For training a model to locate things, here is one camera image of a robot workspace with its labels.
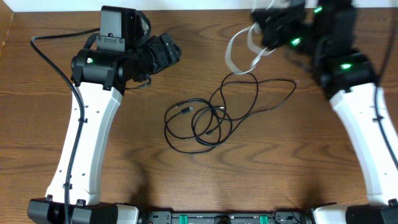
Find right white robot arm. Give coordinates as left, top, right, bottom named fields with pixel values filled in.
left=251, top=1, right=397, bottom=223

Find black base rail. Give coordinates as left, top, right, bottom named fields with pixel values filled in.
left=139, top=209, right=315, bottom=224

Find white usb cable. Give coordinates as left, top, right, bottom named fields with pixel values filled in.
left=224, top=0, right=277, bottom=75

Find cardboard box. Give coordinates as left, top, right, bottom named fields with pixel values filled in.
left=0, top=0, right=14, bottom=53

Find thin black usb cable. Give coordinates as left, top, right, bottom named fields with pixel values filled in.
left=189, top=72, right=297, bottom=147

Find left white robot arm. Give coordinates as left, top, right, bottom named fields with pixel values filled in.
left=27, top=6, right=182, bottom=223

